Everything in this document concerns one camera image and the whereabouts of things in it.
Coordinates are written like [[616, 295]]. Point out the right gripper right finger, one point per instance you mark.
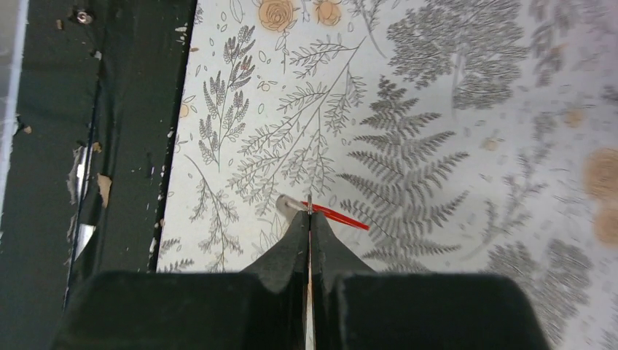
[[355, 307]]

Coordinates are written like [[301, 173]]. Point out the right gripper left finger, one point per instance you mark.
[[262, 306]]

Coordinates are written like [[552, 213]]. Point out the red tag key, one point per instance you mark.
[[288, 207]]

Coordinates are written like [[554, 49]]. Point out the floral table mat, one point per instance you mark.
[[465, 135]]

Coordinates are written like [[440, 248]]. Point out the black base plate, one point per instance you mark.
[[97, 109]]

